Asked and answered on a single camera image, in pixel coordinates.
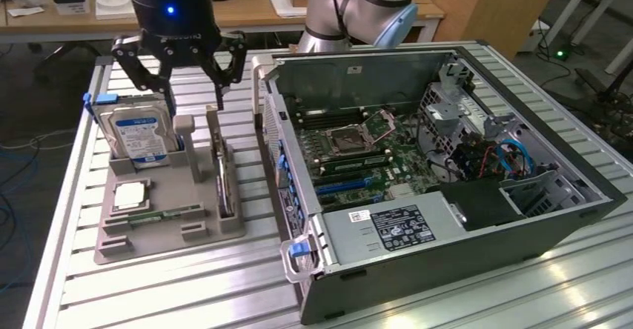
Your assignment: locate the hard disk with blue carrier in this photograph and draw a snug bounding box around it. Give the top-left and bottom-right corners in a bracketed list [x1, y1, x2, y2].
[83, 92, 179, 169]

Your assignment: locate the grey metal disk bay tray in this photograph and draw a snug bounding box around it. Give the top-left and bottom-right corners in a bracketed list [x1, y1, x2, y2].
[498, 169, 602, 219]

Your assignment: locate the metal socket cover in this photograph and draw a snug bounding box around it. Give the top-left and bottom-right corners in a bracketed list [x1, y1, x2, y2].
[362, 108, 398, 137]

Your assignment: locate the blue expansion slot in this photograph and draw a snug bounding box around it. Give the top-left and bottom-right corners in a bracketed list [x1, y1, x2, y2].
[315, 181, 371, 197]

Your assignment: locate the black power wire bundle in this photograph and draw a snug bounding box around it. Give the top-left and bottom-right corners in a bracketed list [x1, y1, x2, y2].
[452, 142, 498, 181]

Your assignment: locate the grey plastic parts rack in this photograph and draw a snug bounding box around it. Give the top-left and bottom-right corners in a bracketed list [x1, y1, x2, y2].
[92, 113, 249, 266]

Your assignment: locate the white electrical box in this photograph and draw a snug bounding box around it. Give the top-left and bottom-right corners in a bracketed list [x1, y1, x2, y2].
[526, 19, 550, 54]

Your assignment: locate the green motherboard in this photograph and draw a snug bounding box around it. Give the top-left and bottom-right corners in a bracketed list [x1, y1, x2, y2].
[285, 95, 446, 213]

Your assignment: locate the black metal stand foot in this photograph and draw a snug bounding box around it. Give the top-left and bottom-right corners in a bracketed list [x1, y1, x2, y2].
[573, 67, 633, 102]

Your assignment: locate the white paper stack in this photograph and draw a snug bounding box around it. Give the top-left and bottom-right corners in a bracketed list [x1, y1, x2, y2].
[269, 0, 309, 18]

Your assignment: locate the black box with green light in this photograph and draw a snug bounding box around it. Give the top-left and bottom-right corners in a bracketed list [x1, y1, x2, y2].
[548, 45, 574, 63]

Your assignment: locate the red wire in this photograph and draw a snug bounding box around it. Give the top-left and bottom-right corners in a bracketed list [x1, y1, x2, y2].
[482, 146, 498, 179]

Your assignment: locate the black office chair base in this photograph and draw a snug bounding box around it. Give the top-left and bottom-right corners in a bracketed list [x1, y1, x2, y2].
[28, 41, 103, 82]

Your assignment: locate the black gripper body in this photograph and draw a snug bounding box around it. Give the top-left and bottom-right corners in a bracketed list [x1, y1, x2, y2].
[123, 0, 223, 67]

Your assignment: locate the black open PC case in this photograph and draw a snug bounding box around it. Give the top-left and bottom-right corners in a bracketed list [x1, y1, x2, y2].
[250, 45, 629, 326]

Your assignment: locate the white box with black lid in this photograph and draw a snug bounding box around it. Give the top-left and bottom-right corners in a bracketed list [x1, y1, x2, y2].
[51, 0, 91, 16]

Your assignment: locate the wooden desk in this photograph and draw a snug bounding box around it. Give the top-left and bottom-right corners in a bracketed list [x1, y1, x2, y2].
[0, 0, 179, 44]
[175, 0, 446, 54]

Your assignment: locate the silver CPU chip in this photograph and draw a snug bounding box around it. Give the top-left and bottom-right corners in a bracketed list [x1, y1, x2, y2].
[112, 182, 150, 211]

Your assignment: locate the white paper slip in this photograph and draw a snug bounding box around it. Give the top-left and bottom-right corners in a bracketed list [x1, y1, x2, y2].
[7, 6, 46, 17]

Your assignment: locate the wooden cabinet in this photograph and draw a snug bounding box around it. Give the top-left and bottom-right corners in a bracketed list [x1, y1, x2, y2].
[422, 0, 568, 59]

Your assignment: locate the perforated metal disk bay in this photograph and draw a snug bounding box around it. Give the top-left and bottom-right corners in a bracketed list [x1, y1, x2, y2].
[418, 81, 490, 162]

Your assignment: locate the grey power supply unit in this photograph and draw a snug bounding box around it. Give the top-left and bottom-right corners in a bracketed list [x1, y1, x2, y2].
[321, 190, 469, 267]

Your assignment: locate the graphics card with metal bracket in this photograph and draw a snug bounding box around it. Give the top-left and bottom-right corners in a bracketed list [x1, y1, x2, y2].
[205, 104, 239, 221]

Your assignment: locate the black plastic cover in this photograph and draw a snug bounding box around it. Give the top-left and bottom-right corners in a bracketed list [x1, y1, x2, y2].
[442, 179, 528, 232]

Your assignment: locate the white round holder block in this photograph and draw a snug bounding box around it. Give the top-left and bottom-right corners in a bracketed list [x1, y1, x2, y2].
[94, 0, 135, 21]

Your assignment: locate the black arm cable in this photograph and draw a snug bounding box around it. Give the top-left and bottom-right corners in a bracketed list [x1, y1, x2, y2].
[323, 0, 353, 44]

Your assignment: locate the white desk frame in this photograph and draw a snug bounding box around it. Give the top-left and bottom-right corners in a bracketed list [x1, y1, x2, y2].
[538, 0, 633, 74]

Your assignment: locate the long black expansion slot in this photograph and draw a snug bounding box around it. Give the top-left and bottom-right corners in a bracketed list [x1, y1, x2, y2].
[319, 171, 365, 186]

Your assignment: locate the blue wire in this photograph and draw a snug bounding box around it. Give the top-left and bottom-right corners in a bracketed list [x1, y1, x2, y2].
[498, 142, 536, 179]

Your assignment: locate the black RAM slot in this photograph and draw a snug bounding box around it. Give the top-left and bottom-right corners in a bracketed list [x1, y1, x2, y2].
[301, 114, 370, 127]
[302, 118, 371, 130]
[299, 107, 367, 119]
[322, 162, 390, 175]
[322, 165, 391, 178]
[299, 110, 369, 123]

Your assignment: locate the blue floor cable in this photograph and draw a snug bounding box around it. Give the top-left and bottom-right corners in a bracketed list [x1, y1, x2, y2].
[0, 150, 40, 293]

